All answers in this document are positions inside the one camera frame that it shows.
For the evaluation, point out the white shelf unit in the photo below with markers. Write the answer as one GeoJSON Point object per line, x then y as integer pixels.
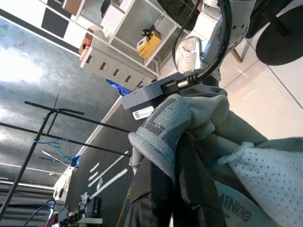
{"type": "Point", "coordinates": [106, 60]}

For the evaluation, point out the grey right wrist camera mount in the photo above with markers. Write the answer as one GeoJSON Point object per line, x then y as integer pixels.
{"type": "Point", "coordinates": [146, 94]}

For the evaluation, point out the yellow device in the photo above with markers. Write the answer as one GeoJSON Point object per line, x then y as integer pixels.
{"type": "Point", "coordinates": [149, 46]}

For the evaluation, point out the light wooden leg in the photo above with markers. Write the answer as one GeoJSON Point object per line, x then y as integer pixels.
{"type": "Point", "coordinates": [236, 55]}

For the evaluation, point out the blue plastic hanger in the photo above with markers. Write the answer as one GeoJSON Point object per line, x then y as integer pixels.
{"type": "Point", "coordinates": [58, 141]}
{"type": "Point", "coordinates": [50, 203]}

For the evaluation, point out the black metal clothes rack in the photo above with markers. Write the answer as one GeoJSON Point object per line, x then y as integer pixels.
{"type": "Point", "coordinates": [94, 121]}

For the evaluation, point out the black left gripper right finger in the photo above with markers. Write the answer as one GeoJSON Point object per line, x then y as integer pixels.
{"type": "Point", "coordinates": [196, 189]}

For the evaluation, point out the grey green garment white lining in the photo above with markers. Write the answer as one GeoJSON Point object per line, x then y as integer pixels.
{"type": "Point", "coordinates": [170, 123]}

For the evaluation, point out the long white strip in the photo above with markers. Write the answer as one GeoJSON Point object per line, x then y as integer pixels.
{"type": "Point", "coordinates": [109, 183]}

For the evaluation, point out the blue bag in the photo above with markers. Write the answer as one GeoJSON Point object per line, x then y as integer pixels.
{"type": "Point", "coordinates": [118, 87]}

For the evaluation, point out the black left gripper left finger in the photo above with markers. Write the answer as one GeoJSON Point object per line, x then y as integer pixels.
{"type": "Point", "coordinates": [154, 203]}

